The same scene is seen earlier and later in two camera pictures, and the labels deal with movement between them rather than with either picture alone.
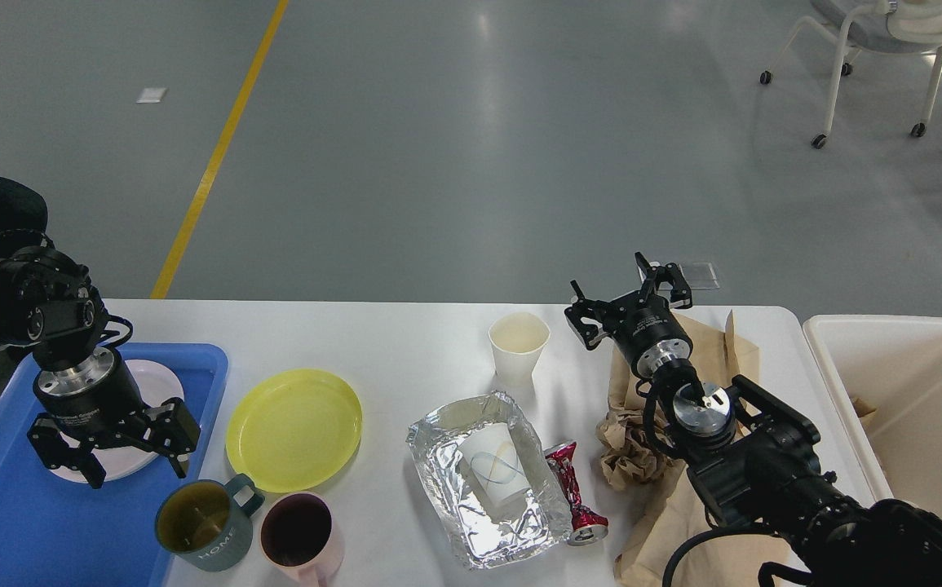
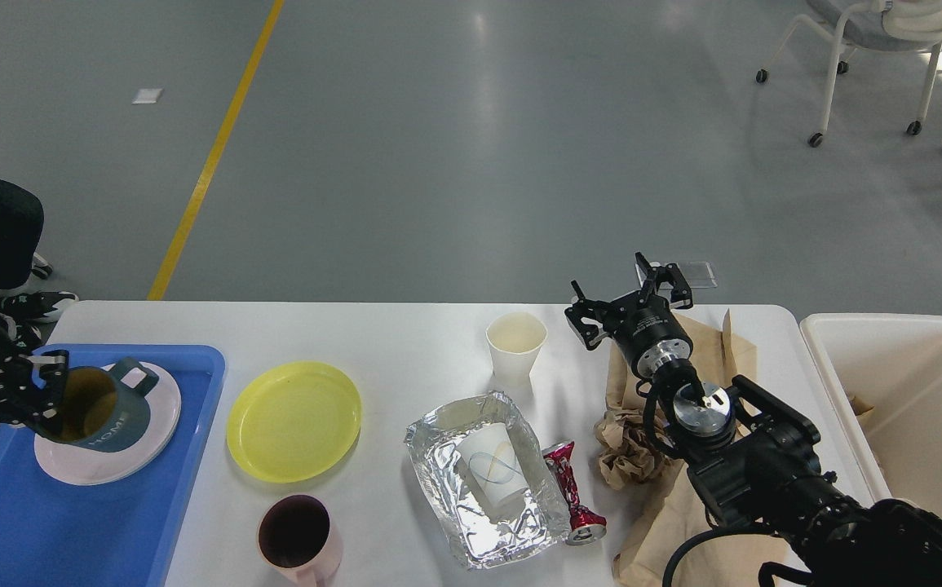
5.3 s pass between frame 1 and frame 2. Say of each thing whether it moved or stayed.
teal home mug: moved
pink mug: stayed
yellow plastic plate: stayed
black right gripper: stayed
